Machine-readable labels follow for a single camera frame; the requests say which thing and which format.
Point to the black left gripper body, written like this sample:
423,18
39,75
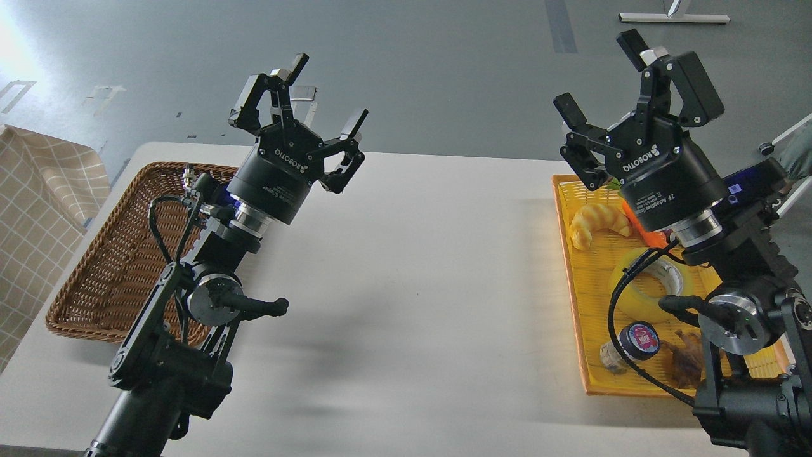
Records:
276,176

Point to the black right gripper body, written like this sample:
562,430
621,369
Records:
666,176

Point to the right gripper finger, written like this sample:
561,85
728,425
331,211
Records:
582,142
671,86

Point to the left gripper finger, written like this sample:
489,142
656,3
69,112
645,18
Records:
246,114
346,143

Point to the yellow tape roll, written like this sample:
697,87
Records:
639,299

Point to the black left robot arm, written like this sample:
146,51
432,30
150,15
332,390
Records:
173,363

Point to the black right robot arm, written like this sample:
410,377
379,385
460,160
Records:
755,326

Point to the toy carrot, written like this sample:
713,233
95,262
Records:
650,233

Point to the toy croissant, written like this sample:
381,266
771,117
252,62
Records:
592,218

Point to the white chair leg with caster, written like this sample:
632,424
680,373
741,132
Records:
767,148

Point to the white metal stand base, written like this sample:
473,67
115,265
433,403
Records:
675,13

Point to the brown wicker basket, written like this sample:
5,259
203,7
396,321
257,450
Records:
107,289

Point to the small glass jar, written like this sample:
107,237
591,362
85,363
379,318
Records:
639,341

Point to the yellow plastic tray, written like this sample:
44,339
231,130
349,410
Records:
591,281

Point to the brown toy animal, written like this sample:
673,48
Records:
684,363

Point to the beige checkered cloth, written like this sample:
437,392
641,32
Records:
50,189

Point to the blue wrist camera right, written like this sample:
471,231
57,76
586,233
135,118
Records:
758,182

